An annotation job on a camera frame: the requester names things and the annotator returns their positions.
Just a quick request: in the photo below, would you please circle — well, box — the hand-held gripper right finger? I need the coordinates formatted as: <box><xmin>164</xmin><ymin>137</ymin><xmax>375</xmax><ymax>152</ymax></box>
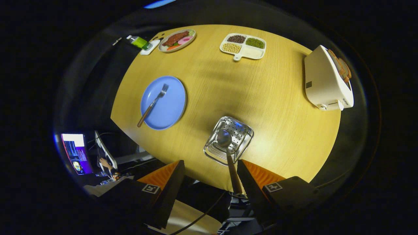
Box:
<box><xmin>237</xmin><ymin>159</ymin><xmax>322</xmax><ymax>230</ymax></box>

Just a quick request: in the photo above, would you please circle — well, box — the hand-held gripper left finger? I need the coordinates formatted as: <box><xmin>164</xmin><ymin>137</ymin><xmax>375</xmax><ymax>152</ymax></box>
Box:
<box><xmin>95</xmin><ymin>160</ymin><xmax>186</xmax><ymax>229</ymax></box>

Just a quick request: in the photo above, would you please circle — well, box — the wooden handled metal spoon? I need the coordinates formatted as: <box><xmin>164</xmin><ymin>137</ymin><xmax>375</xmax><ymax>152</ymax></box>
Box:
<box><xmin>217</xmin><ymin>129</ymin><xmax>243</xmax><ymax>195</ymax></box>

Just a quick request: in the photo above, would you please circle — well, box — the wooden handled metal fork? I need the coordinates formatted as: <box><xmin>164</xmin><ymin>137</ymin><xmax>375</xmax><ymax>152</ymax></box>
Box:
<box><xmin>137</xmin><ymin>84</ymin><xmax>169</xmax><ymax>128</ymax></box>

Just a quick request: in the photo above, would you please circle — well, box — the perforated metal tray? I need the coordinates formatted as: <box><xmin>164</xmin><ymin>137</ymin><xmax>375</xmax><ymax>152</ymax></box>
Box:
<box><xmin>203</xmin><ymin>116</ymin><xmax>254</xmax><ymax>166</ymax></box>

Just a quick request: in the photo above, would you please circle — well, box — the white edged monitor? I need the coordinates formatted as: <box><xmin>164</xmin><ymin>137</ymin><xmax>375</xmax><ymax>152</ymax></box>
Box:
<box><xmin>94</xmin><ymin>131</ymin><xmax>118</xmax><ymax>170</ymax></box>

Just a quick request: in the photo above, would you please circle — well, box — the blue round plate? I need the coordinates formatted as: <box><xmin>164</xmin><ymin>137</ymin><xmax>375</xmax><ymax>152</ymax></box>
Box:
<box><xmin>140</xmin><ymin>76</ymin><xmax>187</xmax><ymax>130</ymax></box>

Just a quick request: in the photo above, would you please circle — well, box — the lit computer monitor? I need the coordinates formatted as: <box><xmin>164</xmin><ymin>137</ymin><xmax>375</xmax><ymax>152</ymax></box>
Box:
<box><xmin>61</xmin><ymin>133</ymin><xmax>93</xmax><ymax>176</ymax></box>

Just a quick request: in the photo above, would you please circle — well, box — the white toaster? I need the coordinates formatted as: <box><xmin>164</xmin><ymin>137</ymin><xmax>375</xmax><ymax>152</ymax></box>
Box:
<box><xmin>304</xmin><ymin>45</ymin><xmax>354</xmax><ymax>111</ymax></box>

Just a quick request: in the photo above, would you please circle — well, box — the white square coaster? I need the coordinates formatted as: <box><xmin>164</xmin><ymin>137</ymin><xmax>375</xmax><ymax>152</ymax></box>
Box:
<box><xmin>140</xmin><ymin>39</ymin><xmax>161</xmax><ymax>55</ymax></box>

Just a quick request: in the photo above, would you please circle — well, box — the white divided bean dish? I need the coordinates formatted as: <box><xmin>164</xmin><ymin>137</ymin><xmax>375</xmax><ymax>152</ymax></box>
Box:
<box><xmin>219</xmin><ymin>33</ymin><xmax>266</xmax><ymax>61</ymax></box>

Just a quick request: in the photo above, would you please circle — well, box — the bread slice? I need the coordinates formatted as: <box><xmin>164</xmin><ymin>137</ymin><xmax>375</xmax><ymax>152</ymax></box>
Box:
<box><xmin>328</xmin><ymin>49</ymin><xmax>352</xmax><ymax>82</ymax></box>

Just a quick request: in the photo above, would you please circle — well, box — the green plastic bottle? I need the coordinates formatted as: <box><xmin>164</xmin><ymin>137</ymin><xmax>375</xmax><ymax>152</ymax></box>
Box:
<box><xmin>127</xmin><ymin>35</ymin><xmax>153</xmax><ymax>50</ymax></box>

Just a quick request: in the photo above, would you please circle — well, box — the plate of toy food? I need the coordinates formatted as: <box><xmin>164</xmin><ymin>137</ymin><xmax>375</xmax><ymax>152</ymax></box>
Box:
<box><xmin>158</xmin><ymin>29</ymin><xmax>196</xmax><ymax>53</ymax></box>

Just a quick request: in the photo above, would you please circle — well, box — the black cable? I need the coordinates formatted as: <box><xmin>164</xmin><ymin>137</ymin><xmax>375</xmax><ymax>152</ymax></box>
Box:
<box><xmin>170</xmin><ymin>192</ymin><xmax>226</xmax><ymax>235</ymax></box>

